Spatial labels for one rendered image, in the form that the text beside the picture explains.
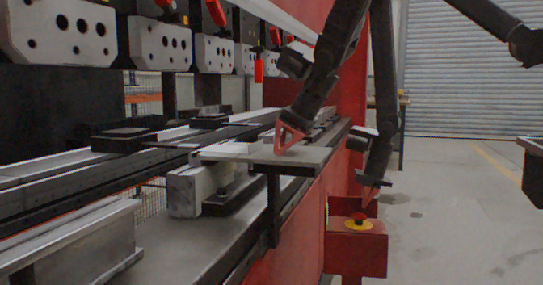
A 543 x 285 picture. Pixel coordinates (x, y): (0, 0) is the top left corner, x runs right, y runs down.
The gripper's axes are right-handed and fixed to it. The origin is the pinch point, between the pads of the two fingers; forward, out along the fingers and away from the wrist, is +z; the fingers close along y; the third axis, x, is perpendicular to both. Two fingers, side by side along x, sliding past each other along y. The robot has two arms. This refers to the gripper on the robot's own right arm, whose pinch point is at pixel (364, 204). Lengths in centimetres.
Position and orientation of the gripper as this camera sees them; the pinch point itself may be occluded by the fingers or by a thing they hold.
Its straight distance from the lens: 110.9
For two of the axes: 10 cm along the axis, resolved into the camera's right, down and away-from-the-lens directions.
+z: -2.4, 9.5, 1.8
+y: -9.6, -2.6, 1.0
